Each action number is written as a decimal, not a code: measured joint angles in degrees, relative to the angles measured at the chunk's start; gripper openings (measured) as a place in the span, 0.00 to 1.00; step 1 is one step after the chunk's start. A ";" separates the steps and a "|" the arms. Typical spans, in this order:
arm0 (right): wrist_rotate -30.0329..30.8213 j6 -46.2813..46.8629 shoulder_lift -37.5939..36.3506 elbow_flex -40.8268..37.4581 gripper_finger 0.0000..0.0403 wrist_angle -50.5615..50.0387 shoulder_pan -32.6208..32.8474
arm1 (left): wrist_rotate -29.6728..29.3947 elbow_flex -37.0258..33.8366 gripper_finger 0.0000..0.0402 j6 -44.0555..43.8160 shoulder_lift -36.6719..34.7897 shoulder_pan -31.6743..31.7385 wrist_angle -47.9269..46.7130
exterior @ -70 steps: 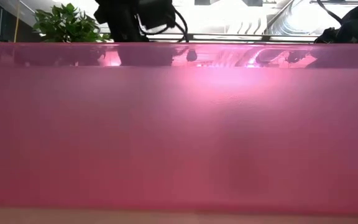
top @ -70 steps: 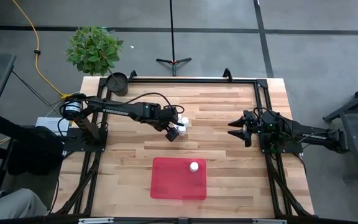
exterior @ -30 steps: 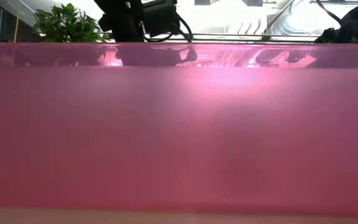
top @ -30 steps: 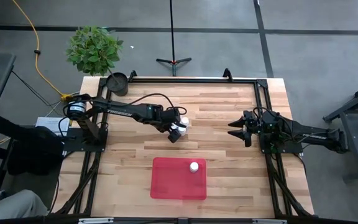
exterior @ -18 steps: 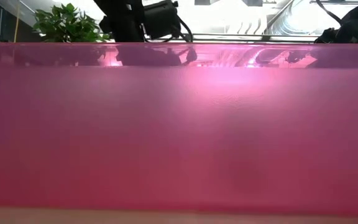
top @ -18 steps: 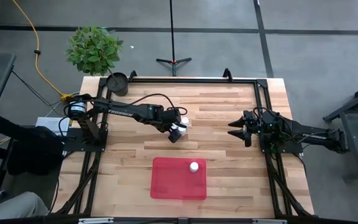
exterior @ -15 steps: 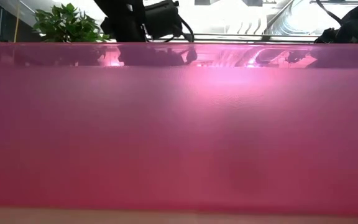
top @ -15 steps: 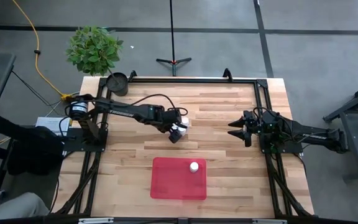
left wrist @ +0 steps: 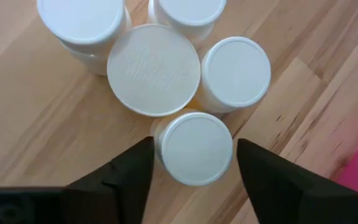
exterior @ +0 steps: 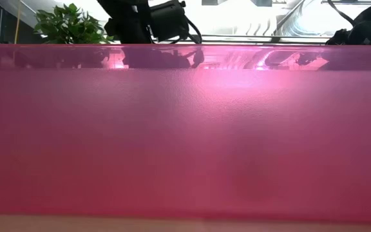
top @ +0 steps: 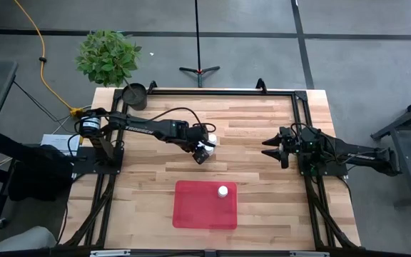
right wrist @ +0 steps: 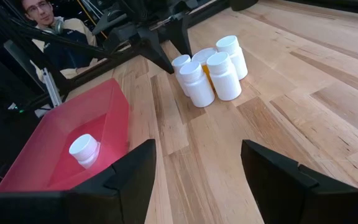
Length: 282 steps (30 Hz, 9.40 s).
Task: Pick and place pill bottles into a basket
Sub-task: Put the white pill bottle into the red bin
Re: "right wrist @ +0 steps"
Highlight person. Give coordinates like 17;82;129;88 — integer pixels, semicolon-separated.
19;0;106;80

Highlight yellow power cable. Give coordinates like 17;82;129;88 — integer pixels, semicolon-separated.
75;0;109;40

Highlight silver metal bracket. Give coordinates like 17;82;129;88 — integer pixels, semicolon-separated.
40;67;63;108

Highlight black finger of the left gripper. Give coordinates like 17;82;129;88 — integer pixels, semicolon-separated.
166;14;193;57
137;27;175;75

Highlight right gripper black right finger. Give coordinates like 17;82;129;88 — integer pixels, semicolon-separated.
241;139;358;224

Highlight orange pill bottle white cap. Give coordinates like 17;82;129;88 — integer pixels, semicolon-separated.
191;47;219;90

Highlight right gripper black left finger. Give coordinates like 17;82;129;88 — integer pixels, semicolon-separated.
0;139;157;224

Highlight white plastic pill bottle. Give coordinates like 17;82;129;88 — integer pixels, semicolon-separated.
215;35;249;81
206;51;242;102
68;133;101;170
171;54;193;98
179;61;216;108

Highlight black aluminium table frame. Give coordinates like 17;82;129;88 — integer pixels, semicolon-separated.
0;0;358;116

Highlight grey headphones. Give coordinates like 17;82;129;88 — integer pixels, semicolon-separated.
42;17;65;35

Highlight red translucent plastic basket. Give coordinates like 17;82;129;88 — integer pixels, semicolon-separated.
0;77;131;193

